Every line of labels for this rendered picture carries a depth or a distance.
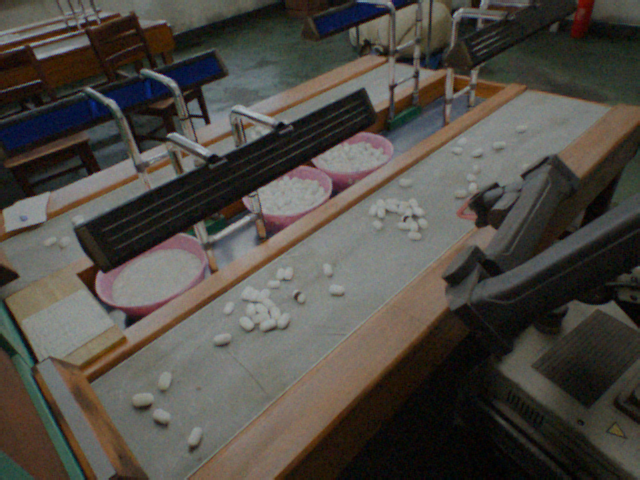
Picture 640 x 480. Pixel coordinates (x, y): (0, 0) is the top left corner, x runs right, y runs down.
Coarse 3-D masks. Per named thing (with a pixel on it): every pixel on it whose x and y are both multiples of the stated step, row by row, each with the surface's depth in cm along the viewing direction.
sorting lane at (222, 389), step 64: (512, 128) 150; (576, 128) 145; (384, 192) 128; (448, 192) 125; (320, 256) 109; (384, 256) 107; (192, 320) 97; (320, 320) 93; (128, 384) 86; (192, 384) 84; (256, 384) 83; (192, 448) 75
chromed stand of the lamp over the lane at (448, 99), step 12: (492, 0) 135; (504, 0) 133; (516, 0) 131; (528, 0) 129; (456, 12) 130; (468, 12) 127; (480, 12) 125; (492, 12) 123; (504, 12) 121; (456, 24) 132; (480, 24) 142; (456, 36) 134; (456, 96) 150; (468, 96) 158; (444, 108) 149; (468, 108) 160; (444, 120) 152
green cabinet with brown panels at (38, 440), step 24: (0, 336) 74; (0, 360) 67; (24, 360) 79; (0, 384) 57; (24, 384) 72; (0, 408) 50; (24, 408) 61; (48, 408) 69; (0, 432) 44; (24, 432) 53; (48, 432) 65; (0, 456) 35; (24, 456) 47; (48, 456) 56; (72, 456) 62
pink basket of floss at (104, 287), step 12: (168, 240) 119; (180, 240) 118; (192, 240) 116; (192, 252) 117; (204, 264) 107; (108, 276) 110; (96, 288) 104; (108, 288) 109; (108, 300) 103; (168, 300) 100; (132, 312) 101; (144, 312) 101
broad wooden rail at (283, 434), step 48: (576, 144) 133; (624, 144) 137; (480, 240) 104; (432, 288) 94; (384, 336) 85; (432, 336) 89; (336, 384) 78; (384, 384) 81; (288, 432) 73; (336, 432) 75
